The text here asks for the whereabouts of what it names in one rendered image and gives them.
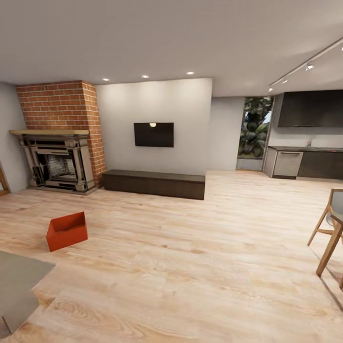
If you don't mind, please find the storage box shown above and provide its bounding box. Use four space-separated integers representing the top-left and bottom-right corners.
46 212 88 252

